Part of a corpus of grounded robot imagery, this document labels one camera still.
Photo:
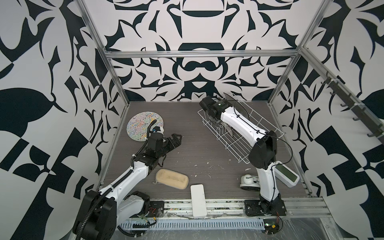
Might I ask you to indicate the white wire dish rack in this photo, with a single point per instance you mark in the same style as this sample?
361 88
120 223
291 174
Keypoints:
246 132

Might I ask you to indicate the white rectangular box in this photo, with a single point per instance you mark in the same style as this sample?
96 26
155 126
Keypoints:
199 208

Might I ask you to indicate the colourful speckled round plate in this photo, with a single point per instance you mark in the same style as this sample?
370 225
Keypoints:
138 125

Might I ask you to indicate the wall hook rail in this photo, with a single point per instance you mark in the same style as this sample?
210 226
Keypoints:
351 102

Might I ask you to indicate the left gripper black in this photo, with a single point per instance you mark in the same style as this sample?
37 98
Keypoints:
176 142

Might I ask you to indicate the white scale with display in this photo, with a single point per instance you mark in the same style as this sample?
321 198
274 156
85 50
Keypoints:
286 175

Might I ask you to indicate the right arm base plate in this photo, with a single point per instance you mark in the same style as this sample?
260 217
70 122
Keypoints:
255 208

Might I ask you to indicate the dark glass plate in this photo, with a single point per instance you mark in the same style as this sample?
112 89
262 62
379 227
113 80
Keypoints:
237 105

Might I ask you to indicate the beige sponge case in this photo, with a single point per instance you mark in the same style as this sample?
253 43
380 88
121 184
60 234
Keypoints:
172 179

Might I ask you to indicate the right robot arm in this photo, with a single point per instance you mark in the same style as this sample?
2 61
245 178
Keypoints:
263 158

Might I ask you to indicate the white slotted cable duct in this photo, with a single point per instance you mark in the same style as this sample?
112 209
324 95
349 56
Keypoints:
207 224

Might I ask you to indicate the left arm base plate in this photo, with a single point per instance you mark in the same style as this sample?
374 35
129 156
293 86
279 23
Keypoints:
156 209

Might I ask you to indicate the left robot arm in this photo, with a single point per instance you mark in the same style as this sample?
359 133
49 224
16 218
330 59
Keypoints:
103 211

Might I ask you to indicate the white round gadget black base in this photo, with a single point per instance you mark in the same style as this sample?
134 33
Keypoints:
250 183

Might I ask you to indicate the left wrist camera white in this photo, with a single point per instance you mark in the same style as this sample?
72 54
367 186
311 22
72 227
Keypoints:
158 129

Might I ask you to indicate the white square plate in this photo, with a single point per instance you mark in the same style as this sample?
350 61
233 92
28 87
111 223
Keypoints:
220 124

